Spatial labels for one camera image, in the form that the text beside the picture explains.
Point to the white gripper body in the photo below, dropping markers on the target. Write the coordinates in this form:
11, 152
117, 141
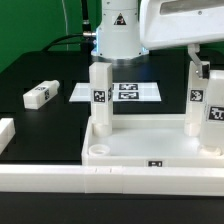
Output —
172, 23

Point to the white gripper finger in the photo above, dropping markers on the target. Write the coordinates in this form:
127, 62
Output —
202, 69

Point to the white desk top tray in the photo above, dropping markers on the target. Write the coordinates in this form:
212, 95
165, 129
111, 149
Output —
146, 141

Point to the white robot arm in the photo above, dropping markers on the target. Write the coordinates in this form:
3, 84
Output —
131, 28

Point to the white left obstacle block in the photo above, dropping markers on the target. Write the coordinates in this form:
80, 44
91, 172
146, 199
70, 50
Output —
7, 132

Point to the white front obstacle bar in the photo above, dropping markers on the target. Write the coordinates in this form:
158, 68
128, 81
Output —
119, 180

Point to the white marker base plate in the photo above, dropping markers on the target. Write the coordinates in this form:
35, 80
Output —
122, 92

